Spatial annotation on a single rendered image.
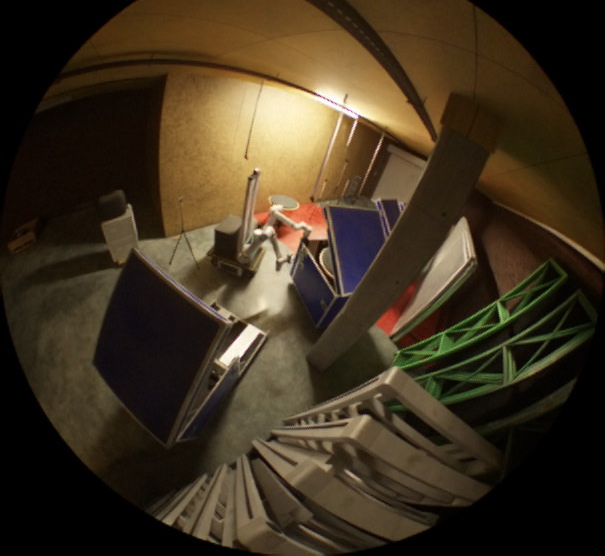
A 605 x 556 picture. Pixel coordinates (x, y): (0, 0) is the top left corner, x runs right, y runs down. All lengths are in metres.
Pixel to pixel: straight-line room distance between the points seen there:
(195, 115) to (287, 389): 4.46
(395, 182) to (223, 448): 10.21
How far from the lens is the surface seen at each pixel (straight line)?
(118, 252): 4.16
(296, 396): 2.80
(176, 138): 3.85
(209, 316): 1.13
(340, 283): 2.37
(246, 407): 2.69
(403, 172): 9.74
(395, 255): 1.48
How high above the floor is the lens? 2.68
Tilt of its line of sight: 37 degrees down
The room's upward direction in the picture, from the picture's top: 20 degrees clockwise
